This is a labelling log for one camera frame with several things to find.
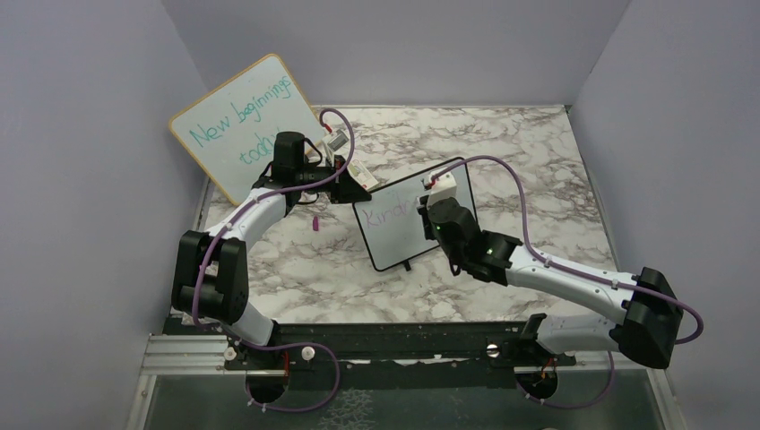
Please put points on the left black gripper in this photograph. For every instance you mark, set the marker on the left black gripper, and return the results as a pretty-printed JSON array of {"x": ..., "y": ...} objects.
[{"x": 345, "y": 189}]

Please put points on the black-framed whiteboard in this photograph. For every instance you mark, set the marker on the black-framed whiteboard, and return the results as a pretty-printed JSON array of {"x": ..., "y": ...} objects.
[{"x": 390, "y": 224}]

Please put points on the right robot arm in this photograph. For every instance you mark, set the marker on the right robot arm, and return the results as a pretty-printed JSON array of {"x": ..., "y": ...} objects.
[{"x": 633, "y": 314}]

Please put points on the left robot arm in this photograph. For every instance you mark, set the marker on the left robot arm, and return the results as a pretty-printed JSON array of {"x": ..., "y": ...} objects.
[{"x": 211, "y": 274}]

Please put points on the wood-framed whiteboard with writing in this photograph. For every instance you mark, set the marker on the wood-framed whiteboard with writing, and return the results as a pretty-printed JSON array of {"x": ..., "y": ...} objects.
[{"x": 230, "y": 132}]

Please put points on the small green white box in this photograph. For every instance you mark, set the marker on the small green white box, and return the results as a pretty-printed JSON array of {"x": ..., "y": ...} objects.
[{"x": 361, "y": 174}]

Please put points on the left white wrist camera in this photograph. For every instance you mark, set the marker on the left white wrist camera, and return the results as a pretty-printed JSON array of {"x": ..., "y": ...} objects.
[{"x": 333, "y": 142}]

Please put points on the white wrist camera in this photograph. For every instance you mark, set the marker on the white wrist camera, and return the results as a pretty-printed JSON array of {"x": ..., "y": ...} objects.
[
  {"x": 333, "y": 142},
  {"x": 437, "y": 189}
]

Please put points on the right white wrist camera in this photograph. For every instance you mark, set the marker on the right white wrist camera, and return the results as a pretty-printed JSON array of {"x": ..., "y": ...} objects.
[{"x": 437, "y": 189}]

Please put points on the black metal base rail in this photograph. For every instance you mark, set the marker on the black metal base rail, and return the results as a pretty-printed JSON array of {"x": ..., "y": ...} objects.
[{"x": 389, "y": 356}]

